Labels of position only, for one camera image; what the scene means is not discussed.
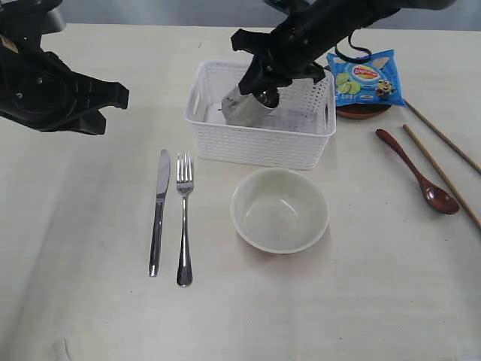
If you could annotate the wooden chopstick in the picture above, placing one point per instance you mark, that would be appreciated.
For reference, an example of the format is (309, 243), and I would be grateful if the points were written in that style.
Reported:
(445, 139)
(459, 197)

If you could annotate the brown wooden spoon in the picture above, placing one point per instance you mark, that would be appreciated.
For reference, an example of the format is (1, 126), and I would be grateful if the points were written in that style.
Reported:
(435, 197)

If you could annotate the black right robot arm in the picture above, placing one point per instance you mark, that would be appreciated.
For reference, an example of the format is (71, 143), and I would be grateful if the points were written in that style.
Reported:
(23, 23)

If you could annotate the blue Lay's chips bag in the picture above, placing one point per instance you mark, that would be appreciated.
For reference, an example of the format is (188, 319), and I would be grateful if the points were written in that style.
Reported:
(384, 61)

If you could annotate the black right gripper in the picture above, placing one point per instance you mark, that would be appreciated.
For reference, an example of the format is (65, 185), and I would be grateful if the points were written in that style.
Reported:
(39, 91)

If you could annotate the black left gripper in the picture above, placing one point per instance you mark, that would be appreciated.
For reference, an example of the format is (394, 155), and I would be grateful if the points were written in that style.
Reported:
(308, 31)

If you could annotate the speckled white ceramic bowl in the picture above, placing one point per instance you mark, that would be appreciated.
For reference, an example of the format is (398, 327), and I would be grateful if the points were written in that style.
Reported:
(279, 211)

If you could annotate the white perforated plastic basket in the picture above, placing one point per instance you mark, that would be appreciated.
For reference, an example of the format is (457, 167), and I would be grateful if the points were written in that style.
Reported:
(293, 136)

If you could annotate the silver metal fork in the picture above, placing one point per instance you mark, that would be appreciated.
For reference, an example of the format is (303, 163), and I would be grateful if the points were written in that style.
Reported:
(184, 188)

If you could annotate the brown round plate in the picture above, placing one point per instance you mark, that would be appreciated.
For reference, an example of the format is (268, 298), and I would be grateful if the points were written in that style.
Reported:
(357, 113)

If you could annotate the silver table knife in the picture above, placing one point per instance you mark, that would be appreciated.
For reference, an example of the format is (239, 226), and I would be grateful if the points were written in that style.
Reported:
(161, 191)

